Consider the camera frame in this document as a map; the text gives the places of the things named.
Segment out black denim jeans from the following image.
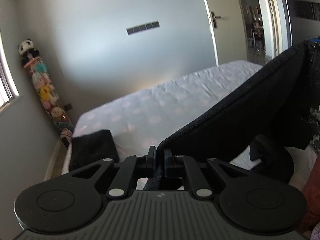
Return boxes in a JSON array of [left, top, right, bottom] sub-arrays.
[[145, 40, 319, 190]]

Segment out polka dot bed sheet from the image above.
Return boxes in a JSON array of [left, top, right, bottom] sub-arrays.
[[61, 59, 311, 190]]

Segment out folded black garment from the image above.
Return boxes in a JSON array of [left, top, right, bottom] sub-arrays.
[[68, 129, 120, 172]]

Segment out plush toy column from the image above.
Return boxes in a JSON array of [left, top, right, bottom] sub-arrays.
[[23, 56, 74, 142]]

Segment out panda plush toy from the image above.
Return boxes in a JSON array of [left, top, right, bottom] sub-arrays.
[[18, 39, 40, 66]]

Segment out cream bedroom door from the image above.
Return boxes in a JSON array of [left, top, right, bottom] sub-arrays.
[[204, 0, 248, 66]]

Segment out dark sliding wardrobe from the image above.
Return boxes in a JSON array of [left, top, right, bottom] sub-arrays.
[[287, 0, 319, 44]]

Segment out black wall socket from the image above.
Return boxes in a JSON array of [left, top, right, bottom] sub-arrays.
[[64, 103, 73, 111]]

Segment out grey wall switch panel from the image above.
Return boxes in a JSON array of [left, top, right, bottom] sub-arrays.
[[126, 21, 160, 35]]

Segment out black door handle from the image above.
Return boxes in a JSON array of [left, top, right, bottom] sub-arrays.
[[210, 11, 222, 29]]

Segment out window frame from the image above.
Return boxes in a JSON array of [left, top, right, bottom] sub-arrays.
[[1, 37, 21, 113]]

